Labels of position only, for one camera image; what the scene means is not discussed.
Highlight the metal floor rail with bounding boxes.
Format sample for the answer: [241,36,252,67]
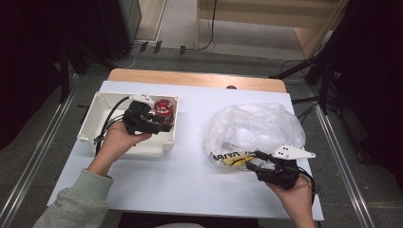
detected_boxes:
[0,74,79,228]
[307,85,377,228]

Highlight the black hanging cable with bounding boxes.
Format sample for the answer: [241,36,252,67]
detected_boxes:
[199,0,219,52]

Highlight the black curtain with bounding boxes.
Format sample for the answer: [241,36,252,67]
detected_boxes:
[0,0,106,150]
[319,0,403,191]

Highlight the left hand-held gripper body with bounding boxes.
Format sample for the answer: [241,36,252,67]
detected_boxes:
[122,93,156,136]

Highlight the red can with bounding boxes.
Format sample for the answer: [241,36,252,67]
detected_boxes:
[154,99,176,125]

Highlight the black chair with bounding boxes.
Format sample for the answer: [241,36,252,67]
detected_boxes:
[117,211,260,228]

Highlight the person's right hand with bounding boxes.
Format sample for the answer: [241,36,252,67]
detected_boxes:
[265,175,316,218]

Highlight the black floor cables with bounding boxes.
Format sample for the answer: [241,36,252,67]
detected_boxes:
[290,94,321,125]

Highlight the black metal stand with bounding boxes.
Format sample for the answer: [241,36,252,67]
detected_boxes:
[58,44,72,105]

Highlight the clear plastic bag yellow print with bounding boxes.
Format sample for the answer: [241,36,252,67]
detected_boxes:
[203,103,308,172]

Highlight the wooden table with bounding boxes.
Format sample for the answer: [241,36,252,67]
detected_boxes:
[107,67,288,94]

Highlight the white plastic bin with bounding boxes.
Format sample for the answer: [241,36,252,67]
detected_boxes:
[76,90,180,158]

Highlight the dark cabinet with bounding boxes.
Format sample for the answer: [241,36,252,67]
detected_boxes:
[98,0,143,61]

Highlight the person's left hand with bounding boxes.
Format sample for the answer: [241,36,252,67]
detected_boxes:
[94,121,153,166]

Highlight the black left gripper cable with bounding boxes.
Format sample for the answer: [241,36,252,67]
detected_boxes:
[93,95,131,157]

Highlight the light wooden cabinet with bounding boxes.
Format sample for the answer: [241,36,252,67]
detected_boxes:
[195,0,350,61]

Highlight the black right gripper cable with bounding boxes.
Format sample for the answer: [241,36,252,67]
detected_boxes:
[297,166,320,205]

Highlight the black tripod stand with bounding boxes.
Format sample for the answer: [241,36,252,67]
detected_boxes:
[269,47,337,116]

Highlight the white floor cable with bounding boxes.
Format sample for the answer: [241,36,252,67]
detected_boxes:
[115,44,142,69]

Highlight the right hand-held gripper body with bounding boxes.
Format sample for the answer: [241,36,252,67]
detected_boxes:
[256,143,317,191]

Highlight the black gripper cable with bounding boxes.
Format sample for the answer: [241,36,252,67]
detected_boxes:
[297,166,320,205]
[93,95,131,157]

